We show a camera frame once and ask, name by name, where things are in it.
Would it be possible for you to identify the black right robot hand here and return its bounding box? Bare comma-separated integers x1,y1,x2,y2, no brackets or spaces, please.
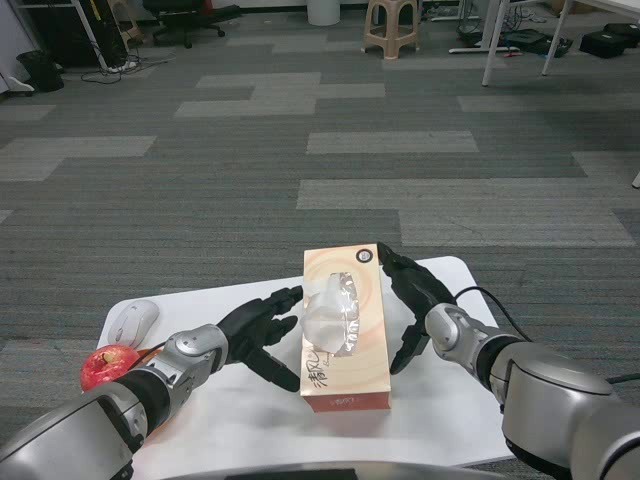
377,242,459,376

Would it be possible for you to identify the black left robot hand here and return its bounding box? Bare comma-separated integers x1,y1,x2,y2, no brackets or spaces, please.
217,285,305,394

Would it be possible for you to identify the orange beige tissue box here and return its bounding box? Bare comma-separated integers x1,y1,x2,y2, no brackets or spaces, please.
298,242,393,414

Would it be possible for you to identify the white computer mouse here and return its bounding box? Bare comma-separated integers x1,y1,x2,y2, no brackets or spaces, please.
107,300,161,349

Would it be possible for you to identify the red apple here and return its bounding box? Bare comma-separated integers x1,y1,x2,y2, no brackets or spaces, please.
79,343,141,394

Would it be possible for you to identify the white standing desk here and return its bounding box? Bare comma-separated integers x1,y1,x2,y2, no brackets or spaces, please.
448,0,521,55

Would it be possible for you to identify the beige plastic stool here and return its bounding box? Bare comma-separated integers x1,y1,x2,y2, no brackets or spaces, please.
360,0,422,60

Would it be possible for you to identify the large white table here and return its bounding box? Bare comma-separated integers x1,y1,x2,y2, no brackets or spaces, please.
480,0,640,190

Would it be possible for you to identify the black equipment bag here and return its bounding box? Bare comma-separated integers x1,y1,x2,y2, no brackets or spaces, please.
502,28,574,59

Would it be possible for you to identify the white plant pot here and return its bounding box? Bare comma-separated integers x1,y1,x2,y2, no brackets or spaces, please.
306,0,342,27

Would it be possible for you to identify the black hard case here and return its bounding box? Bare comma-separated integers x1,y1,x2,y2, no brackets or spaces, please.
578,22,640,60

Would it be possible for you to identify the black office chair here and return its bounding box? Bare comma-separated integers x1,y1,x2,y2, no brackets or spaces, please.
142,0,242,50

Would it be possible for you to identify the white desk with monitor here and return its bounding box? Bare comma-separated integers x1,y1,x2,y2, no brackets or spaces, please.
69,0,111,70

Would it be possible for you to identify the small beige stool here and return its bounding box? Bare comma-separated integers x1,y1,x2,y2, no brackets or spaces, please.
107,0,144,49

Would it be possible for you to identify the black trash bin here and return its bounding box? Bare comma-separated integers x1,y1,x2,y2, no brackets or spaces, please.
15,49,66,94

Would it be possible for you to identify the white room divider panel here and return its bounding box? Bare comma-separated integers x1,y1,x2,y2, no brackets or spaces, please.
0,49,36,99

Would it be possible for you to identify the black cabinet under desk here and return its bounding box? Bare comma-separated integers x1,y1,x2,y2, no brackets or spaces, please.
22,0,129,69

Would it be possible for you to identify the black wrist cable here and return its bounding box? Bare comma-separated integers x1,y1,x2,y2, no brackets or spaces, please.
453,287,534,344

